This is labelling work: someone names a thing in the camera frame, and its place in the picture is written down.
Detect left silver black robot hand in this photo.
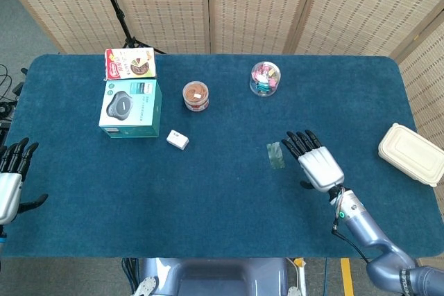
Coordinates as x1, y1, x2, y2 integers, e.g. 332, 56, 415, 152
0, 137, 49, 226

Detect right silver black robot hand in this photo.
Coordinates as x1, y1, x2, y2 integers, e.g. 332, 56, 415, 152
281, 129, 345, 194

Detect dark green object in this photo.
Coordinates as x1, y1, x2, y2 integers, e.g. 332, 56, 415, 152
266, 141, 287, 170

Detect beige lidded lunch container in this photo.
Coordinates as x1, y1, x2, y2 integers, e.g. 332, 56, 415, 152
377, 122, 444, 189

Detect blue felt table mat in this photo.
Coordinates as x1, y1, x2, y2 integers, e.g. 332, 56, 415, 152
0, 53, 444, 259

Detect clear jar of binder clips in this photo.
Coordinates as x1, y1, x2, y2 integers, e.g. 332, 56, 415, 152
248, 61, 282, 97

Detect brown lid snack jar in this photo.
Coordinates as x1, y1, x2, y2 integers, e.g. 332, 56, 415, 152
182, 80, 210, 112

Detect teal speaker product box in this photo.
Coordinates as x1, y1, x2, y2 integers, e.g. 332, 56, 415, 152
98, 78, 163, 139

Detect small white charger box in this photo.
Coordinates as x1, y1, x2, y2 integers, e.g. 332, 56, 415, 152
166, 129, 190, 151

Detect blue-grey robot torso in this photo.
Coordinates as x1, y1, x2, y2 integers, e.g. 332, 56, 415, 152
133, 257, 302, 296

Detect red white snack box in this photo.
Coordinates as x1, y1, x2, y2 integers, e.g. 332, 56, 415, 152
103, 47, 157, 81

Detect black tripod stand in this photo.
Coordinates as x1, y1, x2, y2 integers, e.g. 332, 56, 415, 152
92, 0, 167, 55

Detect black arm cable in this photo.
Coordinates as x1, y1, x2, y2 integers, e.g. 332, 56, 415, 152
331, 218, 371, 264

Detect black floor cables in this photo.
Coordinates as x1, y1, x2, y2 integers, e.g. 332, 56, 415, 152
0, 63, 28, 148

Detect white cable under table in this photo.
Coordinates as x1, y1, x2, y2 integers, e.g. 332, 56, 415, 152
287, 257, 308, 296

